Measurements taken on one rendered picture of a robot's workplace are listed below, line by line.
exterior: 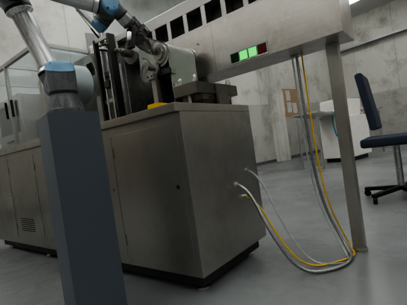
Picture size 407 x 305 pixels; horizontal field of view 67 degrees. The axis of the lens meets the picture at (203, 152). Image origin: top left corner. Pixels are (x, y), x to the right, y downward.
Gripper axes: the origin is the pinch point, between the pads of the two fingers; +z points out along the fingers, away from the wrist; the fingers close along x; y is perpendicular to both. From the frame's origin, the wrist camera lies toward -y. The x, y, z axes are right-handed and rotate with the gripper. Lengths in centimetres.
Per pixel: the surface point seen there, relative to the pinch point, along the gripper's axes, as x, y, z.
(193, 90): -25.8, -20.6, 17.6
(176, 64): -8.3, 0.9, 12.8
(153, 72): 1.3, -7.6, 7.2
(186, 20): 1.1, 45.6, 11.1
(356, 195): -84, -39, 101
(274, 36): -58, 21, 30
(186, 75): -8.3, 1.2, 22.0
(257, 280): -46, -94, 83
